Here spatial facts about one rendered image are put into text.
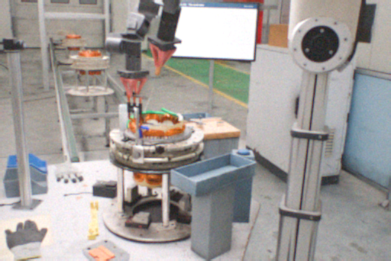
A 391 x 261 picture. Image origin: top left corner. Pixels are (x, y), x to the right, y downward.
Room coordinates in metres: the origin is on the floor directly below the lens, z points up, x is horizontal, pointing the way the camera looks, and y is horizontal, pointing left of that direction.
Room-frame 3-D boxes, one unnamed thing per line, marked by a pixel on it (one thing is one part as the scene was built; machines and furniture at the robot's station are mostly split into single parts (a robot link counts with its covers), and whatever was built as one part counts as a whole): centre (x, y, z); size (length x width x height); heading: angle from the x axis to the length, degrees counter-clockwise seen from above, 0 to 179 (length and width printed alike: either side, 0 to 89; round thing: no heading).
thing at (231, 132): (1.55, -0.05, 1.05); 0.20 x 0.19 x 0.02; 23
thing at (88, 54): (3.47, 0.92, 1.05); 0.22 x 0.22 x 0.20
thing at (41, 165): (1.66, 0.74, 0.82); 0.16 x 0.14 x 0.07; 112
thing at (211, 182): (1.11, -0.06, 0.92); 0.25 x 0.11 x 0.28; 132
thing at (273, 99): (3.85, -0.96, 0.60); 1.02 x 0.55 x 1.20; 20
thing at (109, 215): (1.32, 0.13, 0.80); 0.39 x 0.39 x 0.01
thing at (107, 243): (1.06, 0.26, 0.79); 0.12 x 0.09 x 0.02; 45
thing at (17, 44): (1.36, 0.61, 1.37); 0.06 x 0.04 x 0.04; 85
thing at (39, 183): (1.50, 0.68, 0.82); 0.16 x 0.14 x 0.07; 110
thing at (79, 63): (3.47, 0.92, 0.94); 0.39 x 0.39 x 0.30
